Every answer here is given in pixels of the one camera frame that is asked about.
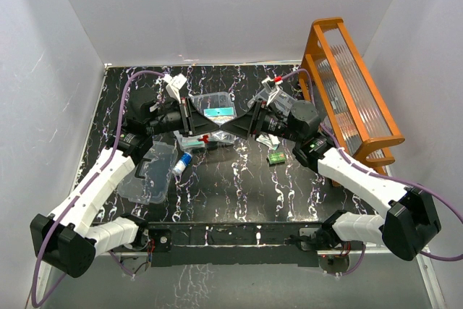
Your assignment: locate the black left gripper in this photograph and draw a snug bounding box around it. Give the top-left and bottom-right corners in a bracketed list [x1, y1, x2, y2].
[146, 97, 219, 137]

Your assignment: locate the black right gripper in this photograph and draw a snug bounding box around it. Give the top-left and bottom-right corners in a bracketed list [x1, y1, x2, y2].
[221, 98, 302, 143]

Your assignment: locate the teal topped bead packet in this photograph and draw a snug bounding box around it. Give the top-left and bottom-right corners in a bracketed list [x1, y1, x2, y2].
[203, 106, 235, 144]

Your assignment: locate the clear first aid box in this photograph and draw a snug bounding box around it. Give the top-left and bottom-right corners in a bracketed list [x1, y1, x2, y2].
[174, 92, 236, 151]

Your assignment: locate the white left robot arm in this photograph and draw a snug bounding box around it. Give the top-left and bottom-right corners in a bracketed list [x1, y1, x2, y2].
[30, 88, 219, 278]

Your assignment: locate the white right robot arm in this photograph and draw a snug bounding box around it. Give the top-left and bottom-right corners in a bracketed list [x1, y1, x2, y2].
[220, 101, 441, 261]

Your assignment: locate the white teal sachet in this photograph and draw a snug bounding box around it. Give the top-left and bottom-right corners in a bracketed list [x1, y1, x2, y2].
[255, 133, 280, 151]

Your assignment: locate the clear compartment tray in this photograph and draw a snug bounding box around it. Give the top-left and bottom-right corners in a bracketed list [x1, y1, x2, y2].
[247, 88, 296, 117]

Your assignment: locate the green small box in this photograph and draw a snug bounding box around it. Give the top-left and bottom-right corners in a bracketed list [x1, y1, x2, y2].
[267, 152, 286, 166]

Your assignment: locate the blue white tube bottle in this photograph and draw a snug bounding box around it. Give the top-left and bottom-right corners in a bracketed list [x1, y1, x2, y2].
[172, 152, 192, 176]

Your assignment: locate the orange wooden rack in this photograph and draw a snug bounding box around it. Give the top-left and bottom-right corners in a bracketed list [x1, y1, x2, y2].
[299, 17, 404, 174]

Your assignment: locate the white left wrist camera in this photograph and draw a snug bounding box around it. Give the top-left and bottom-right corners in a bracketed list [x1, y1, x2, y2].
[162, 74, 187, 103]

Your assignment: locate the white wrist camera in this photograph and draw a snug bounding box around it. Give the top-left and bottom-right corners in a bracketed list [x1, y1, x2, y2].
[162, 74, 187, 103]
[262, 76, 283, 106]

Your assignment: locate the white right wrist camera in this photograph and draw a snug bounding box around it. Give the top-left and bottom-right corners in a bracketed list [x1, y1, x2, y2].
[262, 76, 283, 106]

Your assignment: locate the clear box lid black handle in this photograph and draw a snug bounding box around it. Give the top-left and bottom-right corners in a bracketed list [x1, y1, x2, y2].
[116, 142, 178, 205]

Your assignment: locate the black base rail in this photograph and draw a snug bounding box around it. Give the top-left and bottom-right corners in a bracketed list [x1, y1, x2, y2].
[108, 221, 366, 268]

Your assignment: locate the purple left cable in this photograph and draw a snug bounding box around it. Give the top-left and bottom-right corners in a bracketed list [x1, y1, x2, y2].
[30, 69, 167, 308]

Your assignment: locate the purple cable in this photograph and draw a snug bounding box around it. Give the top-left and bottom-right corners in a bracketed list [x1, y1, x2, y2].
[30, 69, 167, 308]
[280, 69, 463, 276]

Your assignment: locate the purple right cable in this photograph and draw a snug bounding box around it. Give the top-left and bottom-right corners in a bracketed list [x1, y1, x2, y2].
[280, 69, 463, 276]

